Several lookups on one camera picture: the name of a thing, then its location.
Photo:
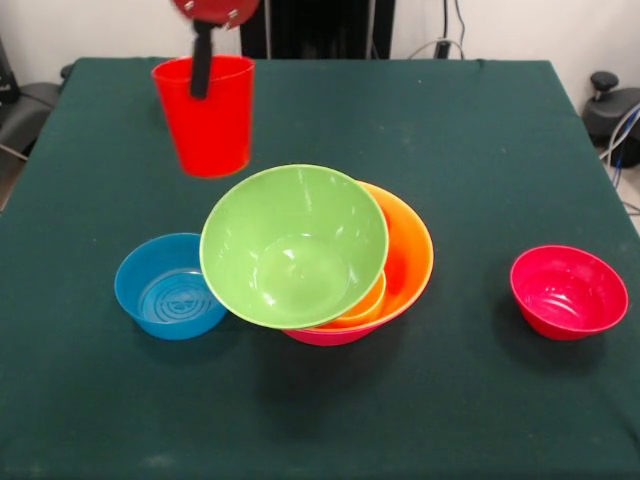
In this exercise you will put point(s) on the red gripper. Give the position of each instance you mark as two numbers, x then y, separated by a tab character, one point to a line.
215	10

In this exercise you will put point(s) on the red cup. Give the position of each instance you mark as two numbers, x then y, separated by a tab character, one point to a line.
210	135

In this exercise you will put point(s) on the large green bowl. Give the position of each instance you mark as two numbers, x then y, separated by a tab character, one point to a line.
290	250

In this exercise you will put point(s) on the large orange bowl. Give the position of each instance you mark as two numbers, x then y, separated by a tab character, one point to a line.
410	250

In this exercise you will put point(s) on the yellow cup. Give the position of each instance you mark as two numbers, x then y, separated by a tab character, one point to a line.
372	302

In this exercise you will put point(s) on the large pink bowl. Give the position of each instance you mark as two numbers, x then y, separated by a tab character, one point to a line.
325	338

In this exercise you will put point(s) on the black cabinet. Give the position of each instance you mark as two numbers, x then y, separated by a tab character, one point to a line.
320	25

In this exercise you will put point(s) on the black chair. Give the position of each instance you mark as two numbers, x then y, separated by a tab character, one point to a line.
30	110

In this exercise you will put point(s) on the blue bowl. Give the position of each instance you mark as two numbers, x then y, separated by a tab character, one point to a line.
150	300

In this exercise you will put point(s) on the black power adapter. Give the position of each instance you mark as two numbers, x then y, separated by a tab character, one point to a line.
442	50

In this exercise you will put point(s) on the dark green tablecloth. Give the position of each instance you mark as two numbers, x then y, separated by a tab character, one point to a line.
320	400

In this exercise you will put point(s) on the black equipment base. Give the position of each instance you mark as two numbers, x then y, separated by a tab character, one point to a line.
610	110

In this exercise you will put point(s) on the red bowl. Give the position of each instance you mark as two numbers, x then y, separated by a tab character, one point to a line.
565	295

